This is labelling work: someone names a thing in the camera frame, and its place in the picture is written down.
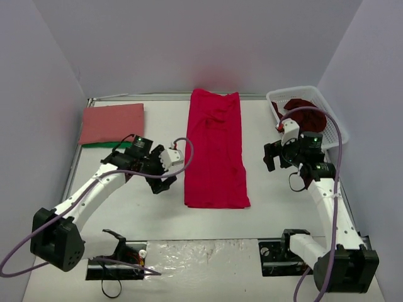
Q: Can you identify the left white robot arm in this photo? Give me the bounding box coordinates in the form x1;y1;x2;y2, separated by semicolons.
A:
30;135;184;272

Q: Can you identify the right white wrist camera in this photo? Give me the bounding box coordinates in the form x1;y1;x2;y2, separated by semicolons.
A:
276;118;300;147

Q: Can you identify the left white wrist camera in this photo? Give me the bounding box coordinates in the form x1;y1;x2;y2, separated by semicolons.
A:
158;142;184;172

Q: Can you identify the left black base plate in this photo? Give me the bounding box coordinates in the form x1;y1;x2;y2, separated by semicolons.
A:
85;242;147;281

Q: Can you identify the bright red t shirt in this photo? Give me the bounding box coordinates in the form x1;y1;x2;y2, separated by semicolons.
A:
184;89;251;209

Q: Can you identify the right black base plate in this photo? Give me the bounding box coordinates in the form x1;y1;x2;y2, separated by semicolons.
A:
258;238;308;277

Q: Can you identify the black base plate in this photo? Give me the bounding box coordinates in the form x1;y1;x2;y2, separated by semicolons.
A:
85;242;147;281
258;238;308;277

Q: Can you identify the white plastic basket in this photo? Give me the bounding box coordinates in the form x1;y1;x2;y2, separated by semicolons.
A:
266;86;339;150

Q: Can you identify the folded salmon pink shirt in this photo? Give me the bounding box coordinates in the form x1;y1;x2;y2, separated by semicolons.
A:
79;103;145;145

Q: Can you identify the dark red t shirt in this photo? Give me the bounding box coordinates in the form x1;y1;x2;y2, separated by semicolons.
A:
283;98;327;133

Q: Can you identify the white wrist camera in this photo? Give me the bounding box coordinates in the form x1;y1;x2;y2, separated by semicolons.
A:
276;118;300;147
158;142;184;172

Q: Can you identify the folded green shirt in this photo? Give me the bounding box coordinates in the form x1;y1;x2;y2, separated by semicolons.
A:
81;142;131;149

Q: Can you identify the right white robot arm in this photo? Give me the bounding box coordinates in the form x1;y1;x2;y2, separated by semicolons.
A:
263;132;379;294

